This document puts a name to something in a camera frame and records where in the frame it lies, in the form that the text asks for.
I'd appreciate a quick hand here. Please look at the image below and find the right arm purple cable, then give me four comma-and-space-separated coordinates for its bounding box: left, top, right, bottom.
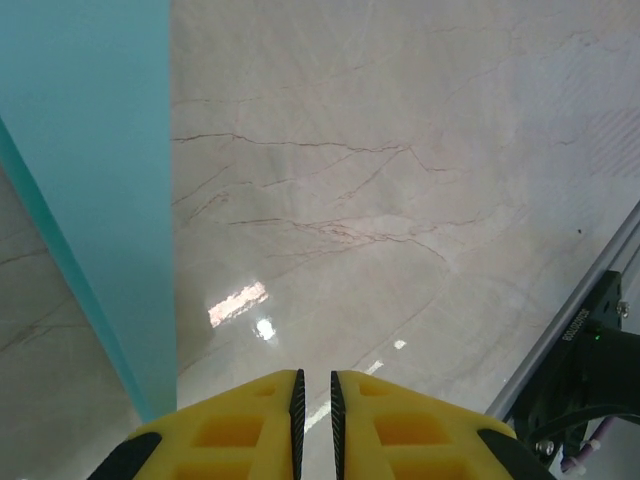
559, 414, 624, 476

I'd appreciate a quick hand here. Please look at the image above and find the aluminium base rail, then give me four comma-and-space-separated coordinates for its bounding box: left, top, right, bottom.
482, 199, 640, 426

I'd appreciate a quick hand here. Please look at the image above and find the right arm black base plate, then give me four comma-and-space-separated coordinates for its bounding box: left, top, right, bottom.
557, 269, 634, 361

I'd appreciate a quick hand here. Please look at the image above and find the teal paper sheet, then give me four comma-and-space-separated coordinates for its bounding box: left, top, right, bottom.
0, 0, 179, 426

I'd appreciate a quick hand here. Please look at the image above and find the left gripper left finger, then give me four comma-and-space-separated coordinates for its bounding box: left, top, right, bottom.
87, 368, 306, 480

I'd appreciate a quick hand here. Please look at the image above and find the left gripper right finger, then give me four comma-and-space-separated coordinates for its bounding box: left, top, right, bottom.
329, 369, 556, 480

